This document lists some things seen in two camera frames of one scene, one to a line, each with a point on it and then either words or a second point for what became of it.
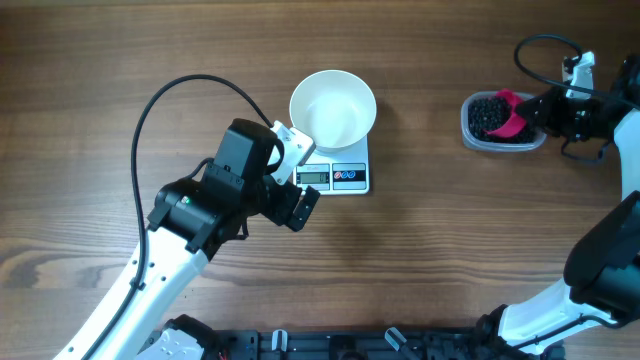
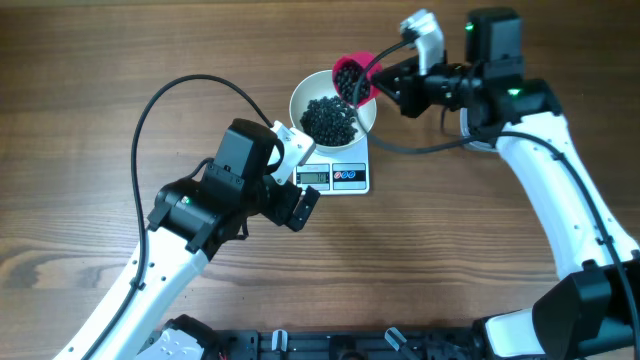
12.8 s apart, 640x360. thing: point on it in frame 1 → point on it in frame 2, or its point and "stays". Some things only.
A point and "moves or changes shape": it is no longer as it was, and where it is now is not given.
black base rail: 357,344 stays
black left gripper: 281,212 stays
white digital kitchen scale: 340,173 stays
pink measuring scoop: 517,124 moves or changes shape
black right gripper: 547,117 → 407,90
